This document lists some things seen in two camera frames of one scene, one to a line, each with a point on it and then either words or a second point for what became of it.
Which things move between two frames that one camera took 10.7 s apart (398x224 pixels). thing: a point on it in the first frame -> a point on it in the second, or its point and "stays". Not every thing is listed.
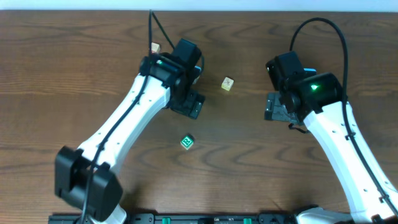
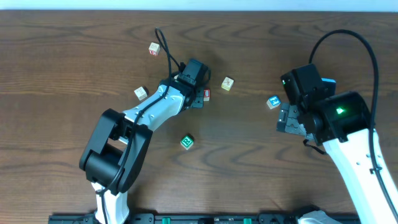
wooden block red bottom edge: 155,48 stays
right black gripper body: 273,107 -> 288,119
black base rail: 189,218 stays
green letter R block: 186,142 stays
